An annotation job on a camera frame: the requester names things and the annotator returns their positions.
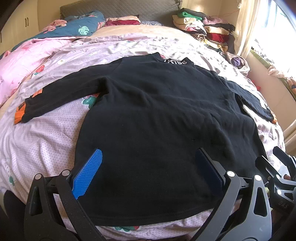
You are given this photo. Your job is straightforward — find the black sweater orange cuffs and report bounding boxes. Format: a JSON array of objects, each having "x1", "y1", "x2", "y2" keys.
[{"x1": 15, "y1": 53, "x2": 274, "y2": 226}]

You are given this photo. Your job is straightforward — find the pile of folded clothes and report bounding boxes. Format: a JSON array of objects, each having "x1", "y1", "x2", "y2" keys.
[{"x1": 172, "y1": 8, "x2": 235, "y2": 54}]

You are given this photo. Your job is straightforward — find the patterned cloth on windowsill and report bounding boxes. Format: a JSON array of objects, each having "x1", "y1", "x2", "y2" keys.
[{"x1": 250, "y1": 39, "x2": 296, "y2": 103}]

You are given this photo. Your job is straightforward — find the purple cloth bundle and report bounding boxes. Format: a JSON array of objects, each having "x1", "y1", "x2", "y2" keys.
[{"x1": 230, "y1": 56, "x2": 245, "y2": 69}]

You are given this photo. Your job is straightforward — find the cream curtain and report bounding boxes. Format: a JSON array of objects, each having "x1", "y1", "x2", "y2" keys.
[{"x1": 234, "y1": 1, "x2": 272, "y2": 58}]

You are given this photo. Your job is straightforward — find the pink quilt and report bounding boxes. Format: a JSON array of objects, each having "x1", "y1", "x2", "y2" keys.
[{"x1": 1, "y1": 37, "x2": 74, "y2": 105}]

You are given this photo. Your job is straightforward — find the grey quilted headboard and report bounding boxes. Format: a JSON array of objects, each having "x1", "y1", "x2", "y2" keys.
[{"x1": 60, "y1": 0, "x2": 182, "y2": 26}]

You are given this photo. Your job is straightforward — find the beige bed sheet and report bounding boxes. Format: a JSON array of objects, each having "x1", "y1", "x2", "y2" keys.
[{"x1": 90, "y1": 25, "x2": 185, "y2": 38}]

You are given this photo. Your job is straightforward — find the teal leaf print blanket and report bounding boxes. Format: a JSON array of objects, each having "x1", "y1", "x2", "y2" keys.
[{"x1": 1, "y1": 10, "x2": 105, "y2": 65}]

